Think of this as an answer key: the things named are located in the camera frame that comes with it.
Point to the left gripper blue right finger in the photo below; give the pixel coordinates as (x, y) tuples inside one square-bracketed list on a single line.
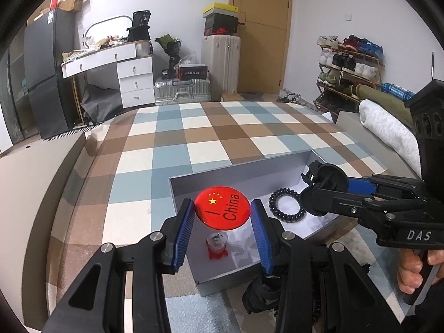
[(349, 300)]

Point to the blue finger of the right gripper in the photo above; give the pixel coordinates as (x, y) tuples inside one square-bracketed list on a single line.
[(378, 208), (360, 185)]

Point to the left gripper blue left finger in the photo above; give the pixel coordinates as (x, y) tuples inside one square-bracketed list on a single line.
[(94, 302)]

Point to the red I China badge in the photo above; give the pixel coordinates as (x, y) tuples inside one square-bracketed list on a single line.
[(222, 208)]

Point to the clear red small hair clip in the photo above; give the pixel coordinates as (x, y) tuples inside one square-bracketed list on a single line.
[(216, 245)]

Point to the person's right hand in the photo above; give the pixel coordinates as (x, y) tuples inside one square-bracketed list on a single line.
[(410, 265)]

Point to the white rolled blanket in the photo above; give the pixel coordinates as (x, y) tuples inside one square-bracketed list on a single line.
[(392, 132)]

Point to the olive green rolled blanket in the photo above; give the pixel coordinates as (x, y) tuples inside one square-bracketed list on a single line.
[(391, 104)]

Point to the grey open cardboard box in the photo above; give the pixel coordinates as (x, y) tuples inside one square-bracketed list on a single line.
[(249, 249)]

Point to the blue plaid blanket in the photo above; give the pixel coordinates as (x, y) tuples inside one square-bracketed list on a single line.
[(398, 92)]

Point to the plaid bed cover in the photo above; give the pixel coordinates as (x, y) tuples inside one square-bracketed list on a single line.
[(119, 192)]

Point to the shoe rack with shoes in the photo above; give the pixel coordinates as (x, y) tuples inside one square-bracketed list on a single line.
[(344, 66)]

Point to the white upright suitcase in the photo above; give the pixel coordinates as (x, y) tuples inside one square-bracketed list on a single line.
[(221, 54)]

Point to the black red box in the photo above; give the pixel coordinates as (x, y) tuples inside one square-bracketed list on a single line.
[(192, 71)]

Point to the silver lying suitcase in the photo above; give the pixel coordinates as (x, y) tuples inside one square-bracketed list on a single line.
[(175, 91)]

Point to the black shoe box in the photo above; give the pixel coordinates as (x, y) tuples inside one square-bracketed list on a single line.
[(220, 24)]

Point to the wooden door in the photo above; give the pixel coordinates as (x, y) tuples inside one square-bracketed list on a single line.
[(264, 28)]

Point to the yellow lid shoe box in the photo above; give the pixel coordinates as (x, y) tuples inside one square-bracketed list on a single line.
[(220, 8)]

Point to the green flower bouquet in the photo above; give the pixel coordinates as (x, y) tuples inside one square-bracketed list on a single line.
[(171, 46)]

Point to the glass door wardrobe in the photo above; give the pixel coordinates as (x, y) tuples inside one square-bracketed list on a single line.
[(15, 104)]

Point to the white drawer cabinet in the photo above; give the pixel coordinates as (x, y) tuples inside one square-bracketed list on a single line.
[(136, 82)]

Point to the white vanity desk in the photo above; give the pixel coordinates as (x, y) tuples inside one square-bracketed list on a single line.
[(103, 104)]

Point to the black bag on desk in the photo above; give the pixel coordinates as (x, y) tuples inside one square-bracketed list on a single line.
[(140, 28)]

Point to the oval vanity mirror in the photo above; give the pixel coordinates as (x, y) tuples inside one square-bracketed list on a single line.
[(112, 27)]

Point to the dark grey refrigerator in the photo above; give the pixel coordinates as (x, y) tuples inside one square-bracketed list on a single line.
[(50, 94)]

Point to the cardboard box on fridge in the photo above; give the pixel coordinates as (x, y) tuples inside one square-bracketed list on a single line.
[(71, 5)]

